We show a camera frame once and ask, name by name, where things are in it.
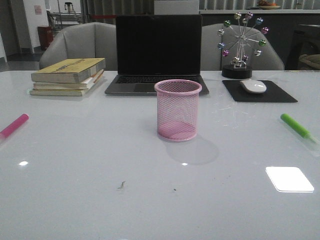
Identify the pink highlighter pen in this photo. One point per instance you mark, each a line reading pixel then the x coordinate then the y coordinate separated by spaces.
pixel 7 131

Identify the green highlighter pen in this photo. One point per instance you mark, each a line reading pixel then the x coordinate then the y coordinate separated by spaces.
pixel 298 128

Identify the pink mesh pen holder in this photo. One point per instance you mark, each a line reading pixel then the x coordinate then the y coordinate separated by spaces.
pixel 177 109

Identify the grey open laptop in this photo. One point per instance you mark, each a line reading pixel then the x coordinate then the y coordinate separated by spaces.
pixel 153 48

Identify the middle white book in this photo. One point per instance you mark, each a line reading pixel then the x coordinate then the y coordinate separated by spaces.
pixel 86 84

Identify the bottom yellow book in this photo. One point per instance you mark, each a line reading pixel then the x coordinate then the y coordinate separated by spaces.
pixel 69 92

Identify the yellow book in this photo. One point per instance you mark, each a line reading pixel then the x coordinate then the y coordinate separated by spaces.
pixel 73 71
pixel 69 92

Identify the white computer mouse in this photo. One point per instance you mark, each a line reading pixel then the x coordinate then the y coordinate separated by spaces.
pixel 253 86

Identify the right grey armchair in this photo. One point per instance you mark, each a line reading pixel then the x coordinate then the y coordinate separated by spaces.
pixel 211 59

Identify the grey armchair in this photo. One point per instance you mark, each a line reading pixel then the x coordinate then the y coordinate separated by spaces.
pixel 88 40
pixel 211 59

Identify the top yellow book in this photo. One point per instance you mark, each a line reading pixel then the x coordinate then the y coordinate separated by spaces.
pixel 73 71

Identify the left grey armchair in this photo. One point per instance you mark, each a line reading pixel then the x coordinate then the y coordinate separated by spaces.
pixel 88 40

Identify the black mouse pad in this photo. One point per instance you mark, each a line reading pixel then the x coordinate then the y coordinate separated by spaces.
pixel 273 93

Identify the ferris wheel desk toy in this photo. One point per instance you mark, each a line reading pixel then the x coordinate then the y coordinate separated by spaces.
pixel 242 37

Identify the metal cart in background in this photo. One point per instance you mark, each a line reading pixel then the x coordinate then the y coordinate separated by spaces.
pixel 61 13

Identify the red trash bin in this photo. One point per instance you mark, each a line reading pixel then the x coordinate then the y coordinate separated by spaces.
pixel 45 35

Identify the fruit bowl on counter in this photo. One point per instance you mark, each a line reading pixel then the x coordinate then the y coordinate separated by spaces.
pixel 266 5

